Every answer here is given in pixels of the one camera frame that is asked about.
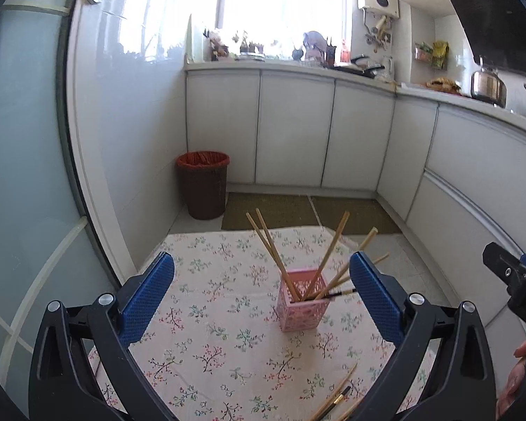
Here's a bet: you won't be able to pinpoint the dark chopstick gold band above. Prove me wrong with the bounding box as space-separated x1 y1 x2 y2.
307 288 357 301
311 386 351 421

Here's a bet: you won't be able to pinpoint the bamboo chopstick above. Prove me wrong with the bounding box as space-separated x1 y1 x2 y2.
310 227 378 300
315 251 391 300
311 362 358 421
335 399 361 421
254 207 301 299
303 211 350 301
246 208 300 302

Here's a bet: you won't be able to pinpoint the white kitchen cabinets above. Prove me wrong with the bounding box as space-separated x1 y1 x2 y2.
186 62 526 323

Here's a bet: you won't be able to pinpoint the person's right hand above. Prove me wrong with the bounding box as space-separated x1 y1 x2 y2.
495 340 526 420

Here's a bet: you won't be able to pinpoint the pink perforated utensil holder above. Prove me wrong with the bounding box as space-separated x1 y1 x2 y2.
275 276 330 333

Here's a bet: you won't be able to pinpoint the right brown floor mat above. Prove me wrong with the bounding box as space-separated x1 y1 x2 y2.
311 197 401 236

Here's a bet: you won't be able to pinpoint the brown floor mat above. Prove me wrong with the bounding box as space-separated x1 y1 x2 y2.
311 197 401 236
221 193 319 231

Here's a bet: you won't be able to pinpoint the floral tablecloth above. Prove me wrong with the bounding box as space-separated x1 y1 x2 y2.
130 231 394 420

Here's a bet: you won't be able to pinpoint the brown trash bin red liner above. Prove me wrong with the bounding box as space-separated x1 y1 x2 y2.
176 151 230 221

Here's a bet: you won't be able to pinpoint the left brown floor mat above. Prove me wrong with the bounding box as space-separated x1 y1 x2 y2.
221 193 319 231

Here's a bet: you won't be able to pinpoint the steel kettle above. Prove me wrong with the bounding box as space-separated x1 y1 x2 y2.
470 58 506 108

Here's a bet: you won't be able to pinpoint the plate of food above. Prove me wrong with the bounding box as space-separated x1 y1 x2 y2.
425 77 461 95

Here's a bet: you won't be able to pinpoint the black frying pan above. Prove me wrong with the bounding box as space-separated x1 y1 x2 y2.
331 54 385 79

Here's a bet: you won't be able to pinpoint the white electric kettle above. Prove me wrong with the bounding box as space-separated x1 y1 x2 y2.
377 55 395 81

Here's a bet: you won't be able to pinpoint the yellow green snack bag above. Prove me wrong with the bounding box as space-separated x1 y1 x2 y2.
431 40 450 71

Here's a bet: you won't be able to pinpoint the pink grey toy figure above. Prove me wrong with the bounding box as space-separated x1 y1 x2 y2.
303 31 328 63

